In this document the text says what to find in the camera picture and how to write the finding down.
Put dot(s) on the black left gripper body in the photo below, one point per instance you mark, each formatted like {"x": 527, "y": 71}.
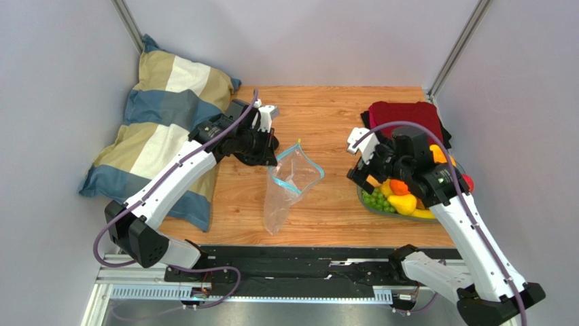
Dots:
{"x": 253, "y": 145}

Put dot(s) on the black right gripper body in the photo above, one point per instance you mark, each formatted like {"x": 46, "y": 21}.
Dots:
{"x": 363, "y": 171}

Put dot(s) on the clear zip top bag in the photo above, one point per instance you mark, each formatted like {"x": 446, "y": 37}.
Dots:
{"x": 288, "y": 183}

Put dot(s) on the pink peach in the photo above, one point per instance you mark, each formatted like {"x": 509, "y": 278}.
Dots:
{"x": 371, "y": 180}

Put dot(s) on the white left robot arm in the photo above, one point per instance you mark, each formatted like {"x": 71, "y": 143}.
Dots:
{"x": 133, "y": 225}

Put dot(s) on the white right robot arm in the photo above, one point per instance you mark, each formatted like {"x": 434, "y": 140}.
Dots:
{"x": 492, "y": 291}

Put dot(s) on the yellow lemon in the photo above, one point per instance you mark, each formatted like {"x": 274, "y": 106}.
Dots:
{"x": 385, "y": 189}

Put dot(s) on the orange fruit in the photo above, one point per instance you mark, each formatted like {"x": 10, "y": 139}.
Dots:
{"x": 398, "y": 187}

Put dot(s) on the grey fruit tray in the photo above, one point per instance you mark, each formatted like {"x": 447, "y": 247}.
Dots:
{"x": 420, "y": 205}

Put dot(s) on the green grape bunch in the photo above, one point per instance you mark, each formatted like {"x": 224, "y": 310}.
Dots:
{"x": 376, "y": 201}

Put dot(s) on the yellow pear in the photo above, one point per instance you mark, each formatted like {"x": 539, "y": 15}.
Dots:
{"x": 403, "y": 204}

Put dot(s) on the orange yellow mango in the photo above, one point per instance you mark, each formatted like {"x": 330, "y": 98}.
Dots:
{"x": 438, "y": 154}

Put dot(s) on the yellow banana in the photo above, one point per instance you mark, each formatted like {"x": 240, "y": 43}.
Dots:
{"x": 423, "y": 214}

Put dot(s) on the folded red cloth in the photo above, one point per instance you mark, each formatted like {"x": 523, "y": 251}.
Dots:
{"x": 421, "y": 112}

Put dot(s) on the red apple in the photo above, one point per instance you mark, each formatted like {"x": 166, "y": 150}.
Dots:
{"x": 469, "y": 182}

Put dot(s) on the striped blue beige pillow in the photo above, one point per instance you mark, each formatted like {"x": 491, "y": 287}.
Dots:
{"x": 172, "y": 96}

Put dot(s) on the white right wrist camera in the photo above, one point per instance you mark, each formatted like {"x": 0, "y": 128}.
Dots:
{"x": 363, "y": 141}

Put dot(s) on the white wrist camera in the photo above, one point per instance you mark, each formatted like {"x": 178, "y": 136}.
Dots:
{"x": 264, "y": 117}
{"x": 363, "y": 141}

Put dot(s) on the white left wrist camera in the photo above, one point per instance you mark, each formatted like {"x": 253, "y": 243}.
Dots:
{"x": 264, "y": 117}

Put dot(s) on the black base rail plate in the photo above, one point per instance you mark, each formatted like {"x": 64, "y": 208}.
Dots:
{"x": 296, "y": 272}

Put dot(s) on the left aluminium frame post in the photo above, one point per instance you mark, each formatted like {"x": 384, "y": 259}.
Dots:
{"x": 129, "y": 22}

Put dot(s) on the aluminium frame post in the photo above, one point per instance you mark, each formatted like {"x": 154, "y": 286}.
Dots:
{"x": 467, "y": 32}
{"x": 129, "y": 22}

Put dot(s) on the right aluminium frame post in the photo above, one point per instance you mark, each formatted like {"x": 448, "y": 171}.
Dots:
{"x": 467, "y": 32}

